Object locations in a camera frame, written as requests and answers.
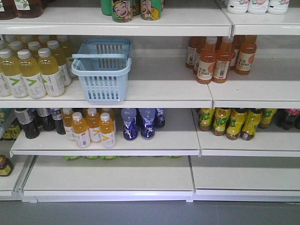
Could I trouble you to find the light blue plastic basket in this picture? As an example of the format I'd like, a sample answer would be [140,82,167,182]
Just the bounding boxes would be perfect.
[71,37,132,102]

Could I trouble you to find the blue sports drink bottle middle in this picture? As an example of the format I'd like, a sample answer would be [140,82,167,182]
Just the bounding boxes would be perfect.
[140,108,156,139]

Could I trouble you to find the blue sports drink bottle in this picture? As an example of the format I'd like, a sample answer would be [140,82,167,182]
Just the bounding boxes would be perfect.
[154,108,165,128]
[121,108,138,141]
[140,108,156,139]

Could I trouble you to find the blue sports drink bottle back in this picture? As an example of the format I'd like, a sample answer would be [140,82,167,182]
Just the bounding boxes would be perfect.
[154,108,165,128]

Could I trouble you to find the blue sports drink bottle left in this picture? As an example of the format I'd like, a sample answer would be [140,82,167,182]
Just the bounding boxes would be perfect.
[121,108,138,141]

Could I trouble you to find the yellow vitamin drink bottle right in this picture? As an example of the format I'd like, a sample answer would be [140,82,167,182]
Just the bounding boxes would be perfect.
[99,112,116,148]

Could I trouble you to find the yellow vitamin drink bottle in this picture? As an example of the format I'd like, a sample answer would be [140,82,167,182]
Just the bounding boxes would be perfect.
[99,112,116,148]
[71,112,90,148]

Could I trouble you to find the white metal shelf unit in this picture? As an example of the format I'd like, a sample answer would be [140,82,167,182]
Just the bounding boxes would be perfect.
[0,0,300,203]

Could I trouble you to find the yellow lemon tea bottle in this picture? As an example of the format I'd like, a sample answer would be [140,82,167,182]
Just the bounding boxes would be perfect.
[212,107,231,136]
[226,108,247,140]
[240,108,262,141]
[199,108,215,131]

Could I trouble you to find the orange juice bottle front left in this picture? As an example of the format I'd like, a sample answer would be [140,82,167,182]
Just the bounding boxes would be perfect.
[196,36,217,84]

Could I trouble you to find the orange juice bottle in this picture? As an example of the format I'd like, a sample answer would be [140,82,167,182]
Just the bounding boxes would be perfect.
[212,37,233,83]
[234,35,257,75]
[196,36,217,84]

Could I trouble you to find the yellow vitamin drink bottle left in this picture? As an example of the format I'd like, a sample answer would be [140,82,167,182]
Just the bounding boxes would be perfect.
[71,112,90,148]

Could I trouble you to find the orange juice bottle front right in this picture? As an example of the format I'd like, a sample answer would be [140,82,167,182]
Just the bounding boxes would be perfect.
[212,37,233,83]

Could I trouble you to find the pale yellow drink bottle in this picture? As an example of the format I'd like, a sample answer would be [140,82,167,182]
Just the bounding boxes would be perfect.
[9,53,28,98]
[38,48,65,97]

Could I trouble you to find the green cartoon drink can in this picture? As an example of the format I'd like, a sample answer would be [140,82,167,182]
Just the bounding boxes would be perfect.
[111,0,133,23]
[140,0,164,21]

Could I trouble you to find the orange juice bottle rightmost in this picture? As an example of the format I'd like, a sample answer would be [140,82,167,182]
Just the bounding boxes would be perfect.
[234,35,257,75]

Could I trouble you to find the dark drink bottle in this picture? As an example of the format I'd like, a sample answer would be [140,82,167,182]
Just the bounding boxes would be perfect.
[15,108,40,139]

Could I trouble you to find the cola bottle red label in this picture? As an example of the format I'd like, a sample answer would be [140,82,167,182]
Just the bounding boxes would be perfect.
[277,109,300,130]

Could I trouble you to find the brown jar yellow label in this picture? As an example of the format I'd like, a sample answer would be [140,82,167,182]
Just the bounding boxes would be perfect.
[0,155,13,176]

